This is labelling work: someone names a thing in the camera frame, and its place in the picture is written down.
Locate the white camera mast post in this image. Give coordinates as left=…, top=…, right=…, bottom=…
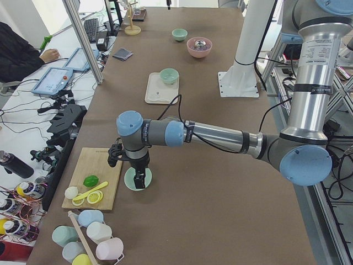
left=218, top=0, right=277, bottom=98

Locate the bamboo cutting board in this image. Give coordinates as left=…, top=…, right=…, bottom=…
left=62, top=147, right=122, bottom=211

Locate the copper wire bottle rack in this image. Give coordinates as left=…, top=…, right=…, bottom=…
left=1, top=183, right=47, bottom=245

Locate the green bowl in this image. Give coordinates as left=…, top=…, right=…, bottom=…
left=172, top=28, right=188, bottom=41
left=124, top=167, right=152, bottom=191
left=159, top=68, right=179, bottom=84

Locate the black gripper tool stand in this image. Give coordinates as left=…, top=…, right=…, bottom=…
left=46, top=104, right=87, bottom=147

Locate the green bowl on tray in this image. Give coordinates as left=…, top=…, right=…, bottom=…
left=159, top=68, right=179, bottom=84

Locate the pink plastic cup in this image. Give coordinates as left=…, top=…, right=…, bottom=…
left=95, top=237, right=124, bottom=260

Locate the pink bowl with ice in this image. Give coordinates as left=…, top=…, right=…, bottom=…
left=186, top=36, right=213, bottom=59

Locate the black water bottle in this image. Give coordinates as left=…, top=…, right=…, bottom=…
left=1, top=150, right=34, bottom=179

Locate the green plastic cup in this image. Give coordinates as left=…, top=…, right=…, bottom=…
left=52, top=226, right=78, bottom=247

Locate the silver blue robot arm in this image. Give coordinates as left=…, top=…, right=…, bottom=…
left=108, top=1, right=352, bottom=189

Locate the grey folded cloth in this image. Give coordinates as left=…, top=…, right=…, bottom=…
left=113, top=48, right=133, bottom=61

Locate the white plastic cup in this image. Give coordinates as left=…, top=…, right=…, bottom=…
left=86, top=221, right=112, bottom=244

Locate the lemon slice right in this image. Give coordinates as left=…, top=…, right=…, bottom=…
left=87, top=190, right=103, bottom=204

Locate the wooden mug tree stand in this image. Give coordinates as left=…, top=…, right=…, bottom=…
left=124, top=1, right=141, bottom=36

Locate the dark wooden tray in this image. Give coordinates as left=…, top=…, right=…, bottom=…
left=132, top=9, right=147, bottom=22

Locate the lemon slice left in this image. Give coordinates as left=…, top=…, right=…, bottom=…
left=72, top=198, right=85, bottom=206

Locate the yellow plastic knife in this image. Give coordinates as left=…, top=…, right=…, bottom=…
left=73, top=181, right=109, bottom=200

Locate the pale blue plastic cup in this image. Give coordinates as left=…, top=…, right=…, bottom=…
left=62, top=242, right=86, bottom=263

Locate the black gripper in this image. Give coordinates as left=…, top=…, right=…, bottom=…
left=130, top=154, right=150, bottom=189

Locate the black power adapter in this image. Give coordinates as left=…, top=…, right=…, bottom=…
left=96, top=31, right=109, bottom=51

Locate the person in black sweater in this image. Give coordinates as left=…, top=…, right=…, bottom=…
left=1, top=22, right=60, bottom=83

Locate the wooden cup rack rod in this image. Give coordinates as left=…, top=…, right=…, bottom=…
left=67, top=211, right=98, bottom=265

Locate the aluminium frame post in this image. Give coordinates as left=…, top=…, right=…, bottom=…
left=62, top=0, right=103, bottom=85

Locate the far blue teach pendant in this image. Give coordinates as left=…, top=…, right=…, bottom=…
left=63, top=48, right=90, bottom=72

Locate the black keyboard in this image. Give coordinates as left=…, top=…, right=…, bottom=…
left=83, top=18, right=99, bottom=43

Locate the blue teach pendant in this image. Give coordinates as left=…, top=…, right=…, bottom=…
left=31, top=67, right=73, bottom=96
left=63, top=48, right=90, bottom=72

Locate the metal ice scoop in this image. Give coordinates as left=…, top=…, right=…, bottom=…
left=194, top=39, right=207, bottom=49

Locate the white garlic bulb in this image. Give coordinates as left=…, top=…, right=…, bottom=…
left=65, top=186, right=79, bottom=199

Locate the cream serving tray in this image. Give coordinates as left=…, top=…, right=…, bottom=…
left=145, top=72, right=179, bottom=104

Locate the lemon slice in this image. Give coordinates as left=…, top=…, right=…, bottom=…
left=87, top=190, right=103, bottom=204
left=72, top=198, right=85, bottom=206

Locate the near blue teach pendant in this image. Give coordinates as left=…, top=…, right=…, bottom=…
left=31, top=67, right=73, bottom=96

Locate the yellow plastic cup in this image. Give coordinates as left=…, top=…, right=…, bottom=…
left=72, top=254, right=92, bottom=265

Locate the green lime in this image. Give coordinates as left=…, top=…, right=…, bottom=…
left=83, top=175, right=99, bottom=187

